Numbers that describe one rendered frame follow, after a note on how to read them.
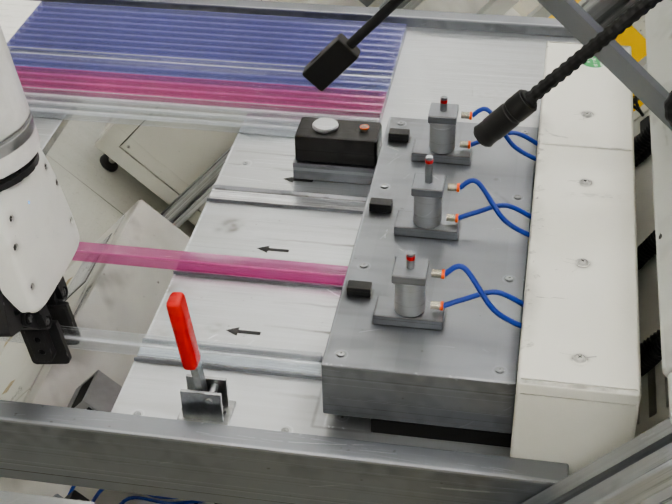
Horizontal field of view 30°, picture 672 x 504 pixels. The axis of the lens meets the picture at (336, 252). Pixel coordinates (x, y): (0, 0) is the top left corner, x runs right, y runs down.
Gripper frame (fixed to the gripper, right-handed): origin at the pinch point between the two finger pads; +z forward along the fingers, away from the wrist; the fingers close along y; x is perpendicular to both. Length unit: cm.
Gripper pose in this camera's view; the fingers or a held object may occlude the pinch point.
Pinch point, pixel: (50, 332)
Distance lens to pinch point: 100.3
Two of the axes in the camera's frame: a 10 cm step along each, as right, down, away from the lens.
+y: 1.7, -5.9, 7.9
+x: -9.7, 0.4, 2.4
